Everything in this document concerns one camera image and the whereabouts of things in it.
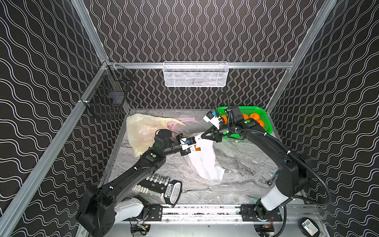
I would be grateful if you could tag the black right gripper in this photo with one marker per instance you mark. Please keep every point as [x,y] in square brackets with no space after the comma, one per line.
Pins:
[213,130]

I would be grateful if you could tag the white plastic bag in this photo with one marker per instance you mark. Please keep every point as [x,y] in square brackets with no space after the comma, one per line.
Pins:
[204,162]

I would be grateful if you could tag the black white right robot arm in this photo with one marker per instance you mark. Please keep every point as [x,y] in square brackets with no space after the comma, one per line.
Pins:
[295,171]

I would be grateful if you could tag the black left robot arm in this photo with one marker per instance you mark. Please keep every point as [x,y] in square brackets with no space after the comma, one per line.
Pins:
[101,207]

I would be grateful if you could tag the pink plastic bag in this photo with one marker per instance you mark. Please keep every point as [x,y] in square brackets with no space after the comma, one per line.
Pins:
[173,124]

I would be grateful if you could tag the steel combination wrench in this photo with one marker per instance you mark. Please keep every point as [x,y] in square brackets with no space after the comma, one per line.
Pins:
[209,189]

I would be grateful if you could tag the yellow plastic bag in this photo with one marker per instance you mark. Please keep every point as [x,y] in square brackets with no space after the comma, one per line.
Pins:
[141,130]

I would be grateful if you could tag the socket set holder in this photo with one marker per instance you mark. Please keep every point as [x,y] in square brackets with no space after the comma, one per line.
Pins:
[169,189]

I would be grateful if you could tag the green plastic basket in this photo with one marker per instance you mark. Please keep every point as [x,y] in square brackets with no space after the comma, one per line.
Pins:
[249,110]

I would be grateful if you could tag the black round puck device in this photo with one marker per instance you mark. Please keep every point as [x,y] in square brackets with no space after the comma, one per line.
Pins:
[308,227]

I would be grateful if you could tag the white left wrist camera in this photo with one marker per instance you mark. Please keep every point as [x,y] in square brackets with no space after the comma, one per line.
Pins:
[187,142]

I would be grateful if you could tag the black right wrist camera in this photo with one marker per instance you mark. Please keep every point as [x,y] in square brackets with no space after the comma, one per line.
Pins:
[213,118]

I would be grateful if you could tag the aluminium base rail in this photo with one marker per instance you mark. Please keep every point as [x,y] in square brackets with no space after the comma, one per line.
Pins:
[216,220]

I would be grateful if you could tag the black wire basket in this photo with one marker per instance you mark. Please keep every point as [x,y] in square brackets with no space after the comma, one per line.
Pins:
[107,101]

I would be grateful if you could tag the aluminium corner post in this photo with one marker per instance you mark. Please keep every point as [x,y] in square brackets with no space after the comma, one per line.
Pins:
[309,38]

